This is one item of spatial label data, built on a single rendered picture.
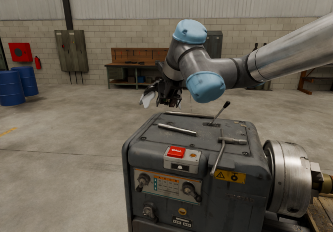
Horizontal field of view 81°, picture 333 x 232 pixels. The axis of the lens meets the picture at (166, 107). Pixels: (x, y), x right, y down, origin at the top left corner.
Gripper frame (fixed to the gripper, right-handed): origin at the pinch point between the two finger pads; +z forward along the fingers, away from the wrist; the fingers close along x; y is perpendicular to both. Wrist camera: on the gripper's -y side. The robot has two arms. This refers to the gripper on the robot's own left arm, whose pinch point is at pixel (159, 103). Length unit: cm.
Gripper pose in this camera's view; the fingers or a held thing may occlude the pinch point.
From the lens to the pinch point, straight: 74.0
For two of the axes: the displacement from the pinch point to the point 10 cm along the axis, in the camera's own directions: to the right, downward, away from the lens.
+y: 1.1, 8.4, -5.3
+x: 9.6, 0.4, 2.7
